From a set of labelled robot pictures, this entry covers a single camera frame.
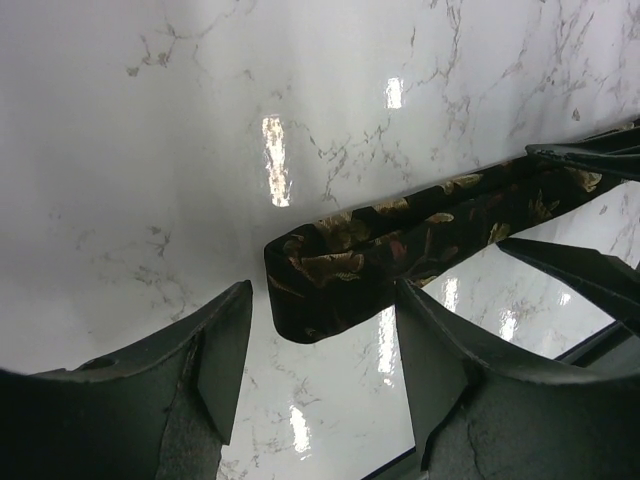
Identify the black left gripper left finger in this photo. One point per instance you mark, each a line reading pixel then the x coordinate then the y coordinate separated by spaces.
pixel 160 408

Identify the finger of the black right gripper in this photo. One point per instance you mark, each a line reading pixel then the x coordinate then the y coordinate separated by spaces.
pixel 615 152
pixel 604 280

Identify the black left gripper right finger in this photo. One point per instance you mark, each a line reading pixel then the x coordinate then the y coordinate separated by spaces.
pixel 484 408

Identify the black gold floral tie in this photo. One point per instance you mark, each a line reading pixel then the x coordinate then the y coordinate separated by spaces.
pixel 335 273

